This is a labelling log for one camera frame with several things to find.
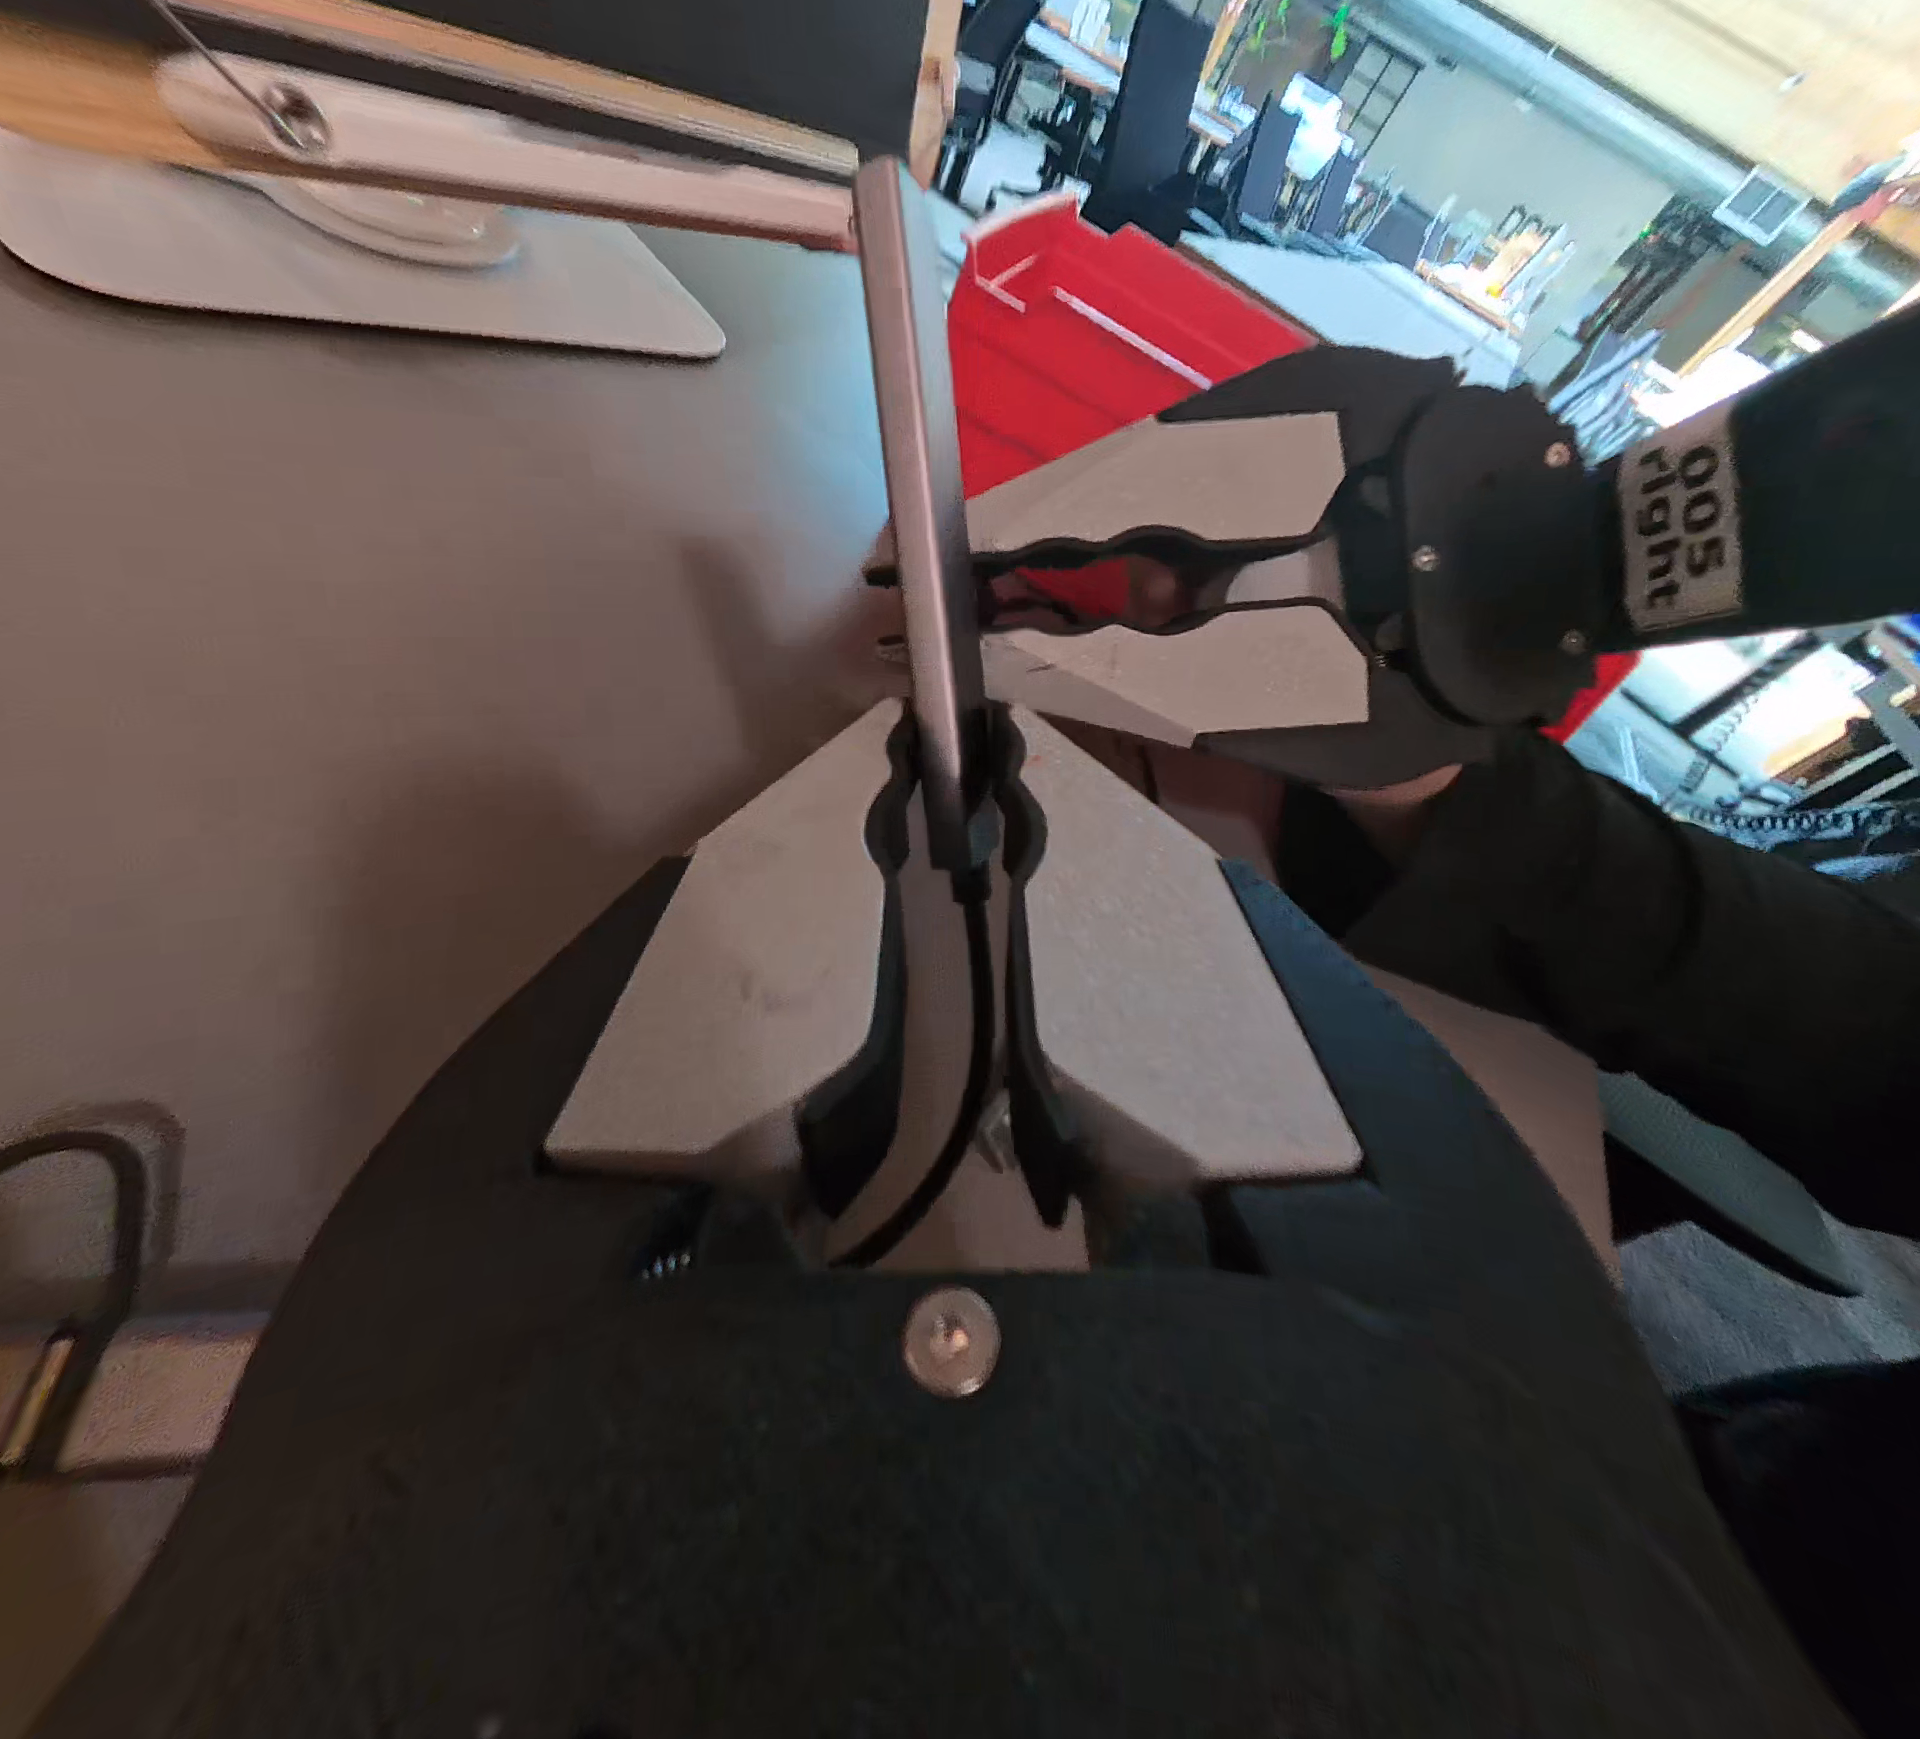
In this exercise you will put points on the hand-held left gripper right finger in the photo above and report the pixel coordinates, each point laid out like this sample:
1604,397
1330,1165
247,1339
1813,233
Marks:
1169,1020

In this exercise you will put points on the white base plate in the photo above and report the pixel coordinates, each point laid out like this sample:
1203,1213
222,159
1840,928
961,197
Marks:
299,274

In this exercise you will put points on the red plastic bin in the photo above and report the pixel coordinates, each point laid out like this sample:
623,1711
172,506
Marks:
1050,360

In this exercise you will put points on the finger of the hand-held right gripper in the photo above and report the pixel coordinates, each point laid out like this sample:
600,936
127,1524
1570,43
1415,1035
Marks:
1200,482
1232,675

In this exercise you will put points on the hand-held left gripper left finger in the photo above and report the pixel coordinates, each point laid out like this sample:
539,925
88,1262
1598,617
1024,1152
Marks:
734,1020

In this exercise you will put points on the person's right forearm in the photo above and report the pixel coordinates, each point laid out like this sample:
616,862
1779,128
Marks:
1622,931

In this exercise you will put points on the black office chair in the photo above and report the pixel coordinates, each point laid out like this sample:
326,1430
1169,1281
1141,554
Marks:
1005,29
1155,106

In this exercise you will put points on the grey usb hub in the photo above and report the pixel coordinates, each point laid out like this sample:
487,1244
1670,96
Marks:
916,420

